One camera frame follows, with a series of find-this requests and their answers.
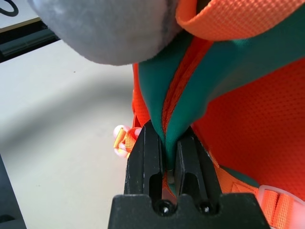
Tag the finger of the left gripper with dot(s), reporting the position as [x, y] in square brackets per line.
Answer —
[7, 200]

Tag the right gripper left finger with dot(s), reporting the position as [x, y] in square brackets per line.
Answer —
[143, 162]

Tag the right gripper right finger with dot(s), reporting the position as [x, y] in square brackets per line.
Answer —
[195, 162]

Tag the orange teal backpack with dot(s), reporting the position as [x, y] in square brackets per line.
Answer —
[250, 131]

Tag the grey plush toy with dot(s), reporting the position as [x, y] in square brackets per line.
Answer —
[107, 31]

